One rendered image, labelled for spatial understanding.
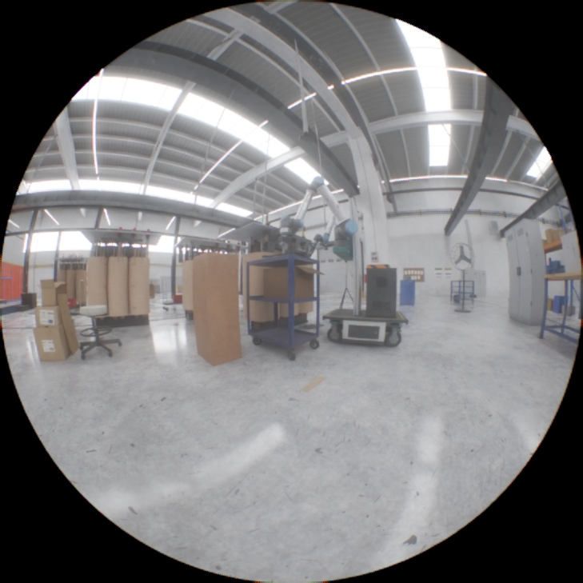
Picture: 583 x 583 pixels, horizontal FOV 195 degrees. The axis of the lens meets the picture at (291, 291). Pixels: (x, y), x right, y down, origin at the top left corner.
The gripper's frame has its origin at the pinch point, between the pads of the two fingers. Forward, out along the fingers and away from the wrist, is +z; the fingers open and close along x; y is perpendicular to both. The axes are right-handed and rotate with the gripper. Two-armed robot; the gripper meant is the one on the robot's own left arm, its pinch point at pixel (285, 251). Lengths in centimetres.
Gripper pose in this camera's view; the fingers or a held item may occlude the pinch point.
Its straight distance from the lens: 155.5
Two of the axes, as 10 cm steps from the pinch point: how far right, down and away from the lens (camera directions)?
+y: -7.8, -0.2, 6.3
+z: 0.0, 10.0, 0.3
